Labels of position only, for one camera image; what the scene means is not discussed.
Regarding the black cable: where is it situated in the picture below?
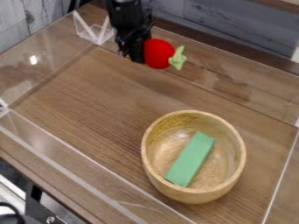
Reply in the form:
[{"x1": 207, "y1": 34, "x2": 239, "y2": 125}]
[{"x1": 0, "y1": 200, "x2": 28, "y2": 224}]

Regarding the wooden bowl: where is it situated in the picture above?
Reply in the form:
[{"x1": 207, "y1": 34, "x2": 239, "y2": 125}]
[{"x1": 142, "y1": 110, "x2": 247, "y2": 204}]

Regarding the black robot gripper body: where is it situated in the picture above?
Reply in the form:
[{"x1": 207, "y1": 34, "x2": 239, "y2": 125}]
[{"x1": 106, "y1": 0, "x2": 154, "y2": 56}]

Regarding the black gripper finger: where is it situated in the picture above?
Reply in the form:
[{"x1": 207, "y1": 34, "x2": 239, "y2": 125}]
[{"x1": 124, "y1": 38, "x2": 146, "y2": 64}]

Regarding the clear acrylic enclosure wall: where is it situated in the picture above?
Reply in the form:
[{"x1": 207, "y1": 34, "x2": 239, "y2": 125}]
[{"x1": 0, "y1": 13, "x2": 299, "y2": 224}]

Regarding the green rectangular block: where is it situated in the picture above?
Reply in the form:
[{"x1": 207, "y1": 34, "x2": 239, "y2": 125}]
[{"x1": 163, "y1": 131, "x2": 217, "y2": 187}]

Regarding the red plush tomato toy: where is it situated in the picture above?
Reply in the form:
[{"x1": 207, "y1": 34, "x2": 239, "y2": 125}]
[{"x1": 144, "y1": 38, "x2": 187, "y2": 70}]

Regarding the clear acrylic corner bracket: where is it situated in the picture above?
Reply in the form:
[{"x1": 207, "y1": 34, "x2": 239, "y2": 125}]
[{"x1": 72, "y1": 11, "x2": 115, "y2": 46}]

